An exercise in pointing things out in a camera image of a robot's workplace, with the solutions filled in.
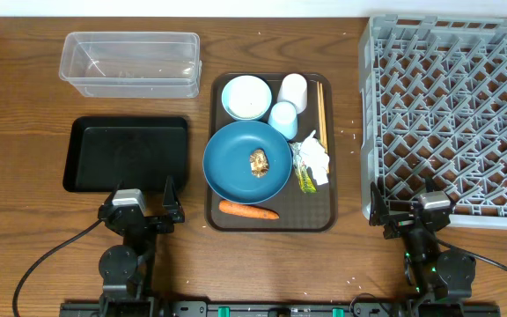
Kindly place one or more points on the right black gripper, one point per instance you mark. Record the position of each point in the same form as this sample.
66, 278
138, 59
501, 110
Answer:
399, 222

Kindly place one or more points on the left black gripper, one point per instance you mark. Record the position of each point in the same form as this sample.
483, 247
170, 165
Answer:
174, 210

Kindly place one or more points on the orange carrot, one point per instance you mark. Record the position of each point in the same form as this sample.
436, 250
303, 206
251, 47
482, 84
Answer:
250, 211

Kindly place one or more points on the dark blue plate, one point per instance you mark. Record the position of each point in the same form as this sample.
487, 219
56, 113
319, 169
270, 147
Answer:
226, 162

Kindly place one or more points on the brown food scrap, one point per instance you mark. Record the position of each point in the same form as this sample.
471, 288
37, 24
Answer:
259, 163

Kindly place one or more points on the light blue bowl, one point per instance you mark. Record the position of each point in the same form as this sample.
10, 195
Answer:
225, 100

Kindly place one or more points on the white rice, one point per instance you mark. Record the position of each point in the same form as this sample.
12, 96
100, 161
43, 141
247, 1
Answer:
248, 97

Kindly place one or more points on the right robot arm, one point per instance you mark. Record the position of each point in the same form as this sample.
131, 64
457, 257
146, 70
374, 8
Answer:
442, 278

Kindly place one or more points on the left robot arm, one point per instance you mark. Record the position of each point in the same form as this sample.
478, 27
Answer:
127, 268

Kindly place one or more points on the grey dishwasher rack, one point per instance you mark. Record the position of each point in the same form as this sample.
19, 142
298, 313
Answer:
434, 92

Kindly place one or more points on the black plastic tray bin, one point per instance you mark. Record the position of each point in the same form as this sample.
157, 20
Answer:
134, 151

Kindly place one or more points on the yellow green snack wrapper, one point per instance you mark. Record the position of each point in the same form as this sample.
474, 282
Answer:
300, 168

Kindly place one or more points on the crumpled white tissue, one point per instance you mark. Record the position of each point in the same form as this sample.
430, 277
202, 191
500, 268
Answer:
315, 157

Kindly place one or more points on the brown serving tray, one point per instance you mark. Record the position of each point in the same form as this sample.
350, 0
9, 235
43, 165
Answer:
298, 211

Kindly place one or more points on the clear plastic bin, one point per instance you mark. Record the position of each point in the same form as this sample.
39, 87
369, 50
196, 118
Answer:
135, 65

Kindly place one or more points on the right wooden chopstick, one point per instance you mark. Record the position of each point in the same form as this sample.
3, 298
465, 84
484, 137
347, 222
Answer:
323, 114

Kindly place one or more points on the wooden chopstick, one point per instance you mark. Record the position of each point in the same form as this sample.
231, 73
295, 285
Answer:
323, 114
320, 110

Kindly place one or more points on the left wooden chopstick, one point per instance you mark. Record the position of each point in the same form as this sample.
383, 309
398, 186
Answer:
320, 110

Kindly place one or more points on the light blue plastic cup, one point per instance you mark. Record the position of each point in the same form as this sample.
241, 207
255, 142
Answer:
283, 117

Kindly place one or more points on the pink plastic cup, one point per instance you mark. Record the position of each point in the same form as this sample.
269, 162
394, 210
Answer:
294, 90

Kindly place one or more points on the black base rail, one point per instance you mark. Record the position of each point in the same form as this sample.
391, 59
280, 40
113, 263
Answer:
202, 309

